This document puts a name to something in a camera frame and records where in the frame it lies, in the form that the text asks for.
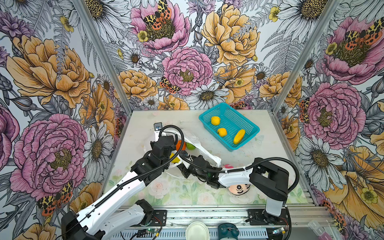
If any yellow toy banana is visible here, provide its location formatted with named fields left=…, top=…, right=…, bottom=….
left=233, top=129, right=246, bottom=145

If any yellow toy mango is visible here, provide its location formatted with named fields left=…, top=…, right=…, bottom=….
left=170, top=153, right=180, bottom=164

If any yellow toy fruit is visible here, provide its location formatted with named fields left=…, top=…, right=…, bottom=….
left=217, top=128, right=228, bottom=138

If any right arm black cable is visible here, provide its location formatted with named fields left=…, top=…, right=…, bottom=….
left=178, top=151, right=301, bottom=240

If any orange toy fruit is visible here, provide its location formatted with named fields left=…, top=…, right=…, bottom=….
left=176, top=140, right=187, bottom=151

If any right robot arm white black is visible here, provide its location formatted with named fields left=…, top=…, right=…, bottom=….
left=179, top=151, right=289, bottom=225

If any dark green round container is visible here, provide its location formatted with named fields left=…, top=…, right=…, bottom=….
left=218, top=223, right=240, bottom=240

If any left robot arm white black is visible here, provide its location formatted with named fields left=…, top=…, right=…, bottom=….
left=58, top=125, right=185, bottom=240

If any pink clear plastic object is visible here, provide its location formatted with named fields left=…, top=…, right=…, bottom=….
left=308, top=221, right=332, bottom=240

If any translucent white plastic bag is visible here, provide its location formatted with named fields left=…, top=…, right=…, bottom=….
left=143, top=128, right=223, bottom=176

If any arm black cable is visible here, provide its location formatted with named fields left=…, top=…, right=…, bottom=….
left=178, top=151, right=301, bottom=240
left=56, top=124, right=185, bottom=238

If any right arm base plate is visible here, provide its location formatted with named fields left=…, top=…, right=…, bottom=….
left=245, top=209, right=291, bottom=226

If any teal plastic basket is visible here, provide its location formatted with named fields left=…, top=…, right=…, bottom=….
left=199, top=103, right=260, bottom=152

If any plush doll pink hat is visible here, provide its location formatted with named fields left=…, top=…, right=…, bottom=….
left=223, top=163, right=252, bottom=196

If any yellow toy lemon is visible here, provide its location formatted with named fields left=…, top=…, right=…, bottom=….
left=211, top=116, right=221, bottom=126

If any white round cup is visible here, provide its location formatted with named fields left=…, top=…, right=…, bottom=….
left=186, top=222, right=210, bottom=240

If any green toy fruit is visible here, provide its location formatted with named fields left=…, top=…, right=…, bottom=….
left=186, top=143, right=196, bottom=150

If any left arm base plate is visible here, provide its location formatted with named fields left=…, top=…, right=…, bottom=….
left=133, top=210, right=168, bottom=227

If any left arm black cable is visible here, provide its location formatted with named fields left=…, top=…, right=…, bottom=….
left=56, top=124, right=185, bottom=238

